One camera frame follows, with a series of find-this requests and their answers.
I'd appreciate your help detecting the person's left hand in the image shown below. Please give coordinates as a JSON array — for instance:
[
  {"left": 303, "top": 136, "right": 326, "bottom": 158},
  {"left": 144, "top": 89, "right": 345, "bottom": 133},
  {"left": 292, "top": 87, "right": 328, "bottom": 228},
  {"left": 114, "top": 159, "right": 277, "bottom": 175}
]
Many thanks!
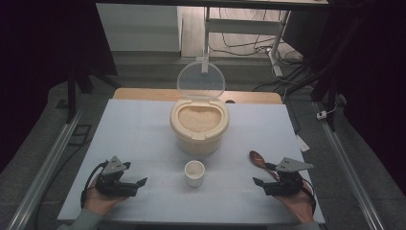
[{"left": 82, "top": 177, "right": 129, "bottom": 217}]

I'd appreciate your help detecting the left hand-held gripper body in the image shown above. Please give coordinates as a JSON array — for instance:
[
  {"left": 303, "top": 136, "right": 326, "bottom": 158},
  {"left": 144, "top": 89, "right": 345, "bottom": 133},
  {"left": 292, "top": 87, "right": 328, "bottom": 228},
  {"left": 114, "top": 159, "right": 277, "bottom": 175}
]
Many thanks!
[{"left": 95, "top": 155, "right": 139, "bottom": 197}]

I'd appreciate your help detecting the person's right hand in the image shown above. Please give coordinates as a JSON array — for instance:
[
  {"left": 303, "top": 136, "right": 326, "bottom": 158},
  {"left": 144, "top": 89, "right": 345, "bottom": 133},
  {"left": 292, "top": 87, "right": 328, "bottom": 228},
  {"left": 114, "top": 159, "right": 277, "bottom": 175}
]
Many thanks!
[{"left": 273, "top": 181, "right": 316, "bottom": 224}]

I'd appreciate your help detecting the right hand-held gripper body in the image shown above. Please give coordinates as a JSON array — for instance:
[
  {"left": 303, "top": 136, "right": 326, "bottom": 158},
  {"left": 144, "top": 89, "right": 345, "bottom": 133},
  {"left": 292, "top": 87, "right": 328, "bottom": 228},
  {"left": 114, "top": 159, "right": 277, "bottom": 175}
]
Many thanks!
[{"left": 263, "top": 156, "right": 315, "bottom": 197}]

